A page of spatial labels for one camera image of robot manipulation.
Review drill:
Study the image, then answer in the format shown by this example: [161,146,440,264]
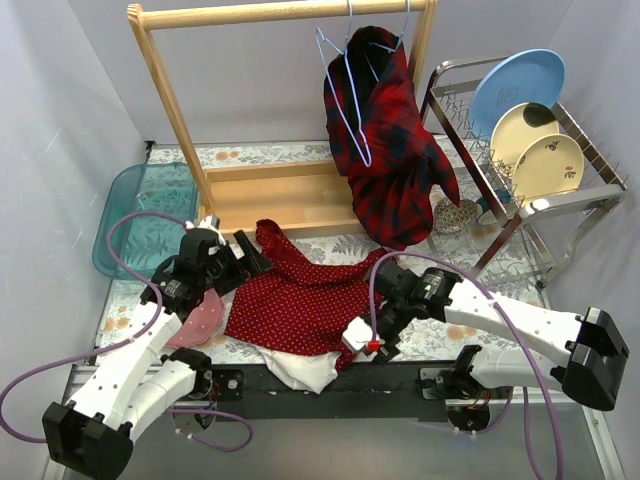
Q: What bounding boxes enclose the red polka dot cloth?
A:
[225,219,385,394]

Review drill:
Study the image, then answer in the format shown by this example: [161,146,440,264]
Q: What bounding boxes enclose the red plaid skirt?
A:
[324,26,460,250]

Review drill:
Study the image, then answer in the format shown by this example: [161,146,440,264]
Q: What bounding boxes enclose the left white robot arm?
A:
[42,227,272,479]

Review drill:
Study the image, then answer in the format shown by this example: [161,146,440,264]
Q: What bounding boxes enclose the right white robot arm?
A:
[366,260,629,411]

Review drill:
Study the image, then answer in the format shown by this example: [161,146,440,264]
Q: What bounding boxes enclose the pink polka dot plate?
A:
[166,289,225,348]

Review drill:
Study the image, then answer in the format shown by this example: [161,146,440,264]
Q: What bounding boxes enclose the teal plastic basket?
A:
[92,162,198,280]

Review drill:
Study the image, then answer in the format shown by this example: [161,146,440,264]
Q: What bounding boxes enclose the wooden clothes rack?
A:
[126,0,438,241]

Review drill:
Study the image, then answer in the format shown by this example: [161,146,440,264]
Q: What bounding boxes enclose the floral table mat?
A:
[96,141,550,361]

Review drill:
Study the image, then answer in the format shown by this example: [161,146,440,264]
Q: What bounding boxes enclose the patterned bowl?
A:
[434,198,476,234]

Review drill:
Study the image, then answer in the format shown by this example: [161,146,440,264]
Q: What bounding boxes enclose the cream plate floral print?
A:
[511,134,585,203]

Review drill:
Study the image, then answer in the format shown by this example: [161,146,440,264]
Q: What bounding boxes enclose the metal dish rack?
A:
[421,55,627,290]

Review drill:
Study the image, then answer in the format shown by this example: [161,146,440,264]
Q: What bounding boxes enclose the cream plate black spot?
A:
[490,102,560,177]

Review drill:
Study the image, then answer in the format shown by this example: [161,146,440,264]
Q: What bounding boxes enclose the blue plate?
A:
[468,49,566,138]

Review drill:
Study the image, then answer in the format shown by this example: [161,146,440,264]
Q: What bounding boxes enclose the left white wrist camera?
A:
[184,215,227,246]

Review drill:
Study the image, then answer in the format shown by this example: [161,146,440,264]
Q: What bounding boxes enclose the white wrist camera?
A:
[184,215,227,246]
[342,317,380,354]

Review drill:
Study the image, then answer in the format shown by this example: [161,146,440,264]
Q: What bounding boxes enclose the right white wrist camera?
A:
[342,317,380,354]

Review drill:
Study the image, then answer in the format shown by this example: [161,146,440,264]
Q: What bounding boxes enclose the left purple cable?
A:
[0,209,254,454]

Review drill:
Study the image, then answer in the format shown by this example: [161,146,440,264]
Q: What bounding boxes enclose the purple cable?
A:
[0,209,254,454]
[367,251,566,480]

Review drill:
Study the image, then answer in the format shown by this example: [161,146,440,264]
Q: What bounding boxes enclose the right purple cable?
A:
[367,251,566,480]

